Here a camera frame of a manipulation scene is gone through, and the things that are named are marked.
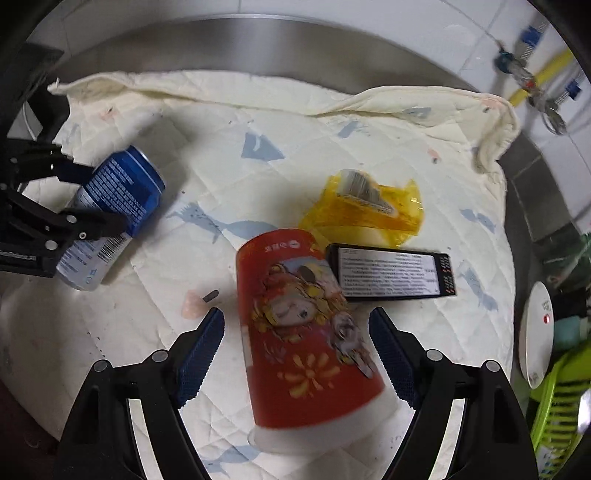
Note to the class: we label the teal bottle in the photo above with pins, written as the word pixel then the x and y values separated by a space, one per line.
pixel 570 332

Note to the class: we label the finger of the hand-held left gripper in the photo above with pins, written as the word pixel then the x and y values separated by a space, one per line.
pixel 78 226
pixel 69 170

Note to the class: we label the blue white drink can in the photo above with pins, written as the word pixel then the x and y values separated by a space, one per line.
pixel 122 184

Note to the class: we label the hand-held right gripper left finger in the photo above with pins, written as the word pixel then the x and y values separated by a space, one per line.
pixel 201 360

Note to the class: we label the white plate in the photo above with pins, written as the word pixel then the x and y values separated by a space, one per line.
pixel 535 332

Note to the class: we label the black printed carton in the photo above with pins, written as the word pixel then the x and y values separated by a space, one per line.
pixel 388 273

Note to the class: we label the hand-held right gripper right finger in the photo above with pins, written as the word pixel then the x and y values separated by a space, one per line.
pixel 392 360

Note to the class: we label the yellow plastic wrapper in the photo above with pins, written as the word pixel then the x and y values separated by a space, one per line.
pixel 332 217

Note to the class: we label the green dish rack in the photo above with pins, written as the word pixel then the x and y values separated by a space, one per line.
pixel 563 406

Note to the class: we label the red printed paper cup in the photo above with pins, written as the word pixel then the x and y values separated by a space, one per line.
pixel 295 332

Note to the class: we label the cream quilted cloth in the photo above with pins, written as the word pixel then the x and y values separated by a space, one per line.
pixel 323 147

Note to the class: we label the dark green utensil holder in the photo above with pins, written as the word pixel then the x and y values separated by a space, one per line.
pixel 572 258

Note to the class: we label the small dark scrap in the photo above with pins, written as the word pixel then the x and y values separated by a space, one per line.
pixel 210 296

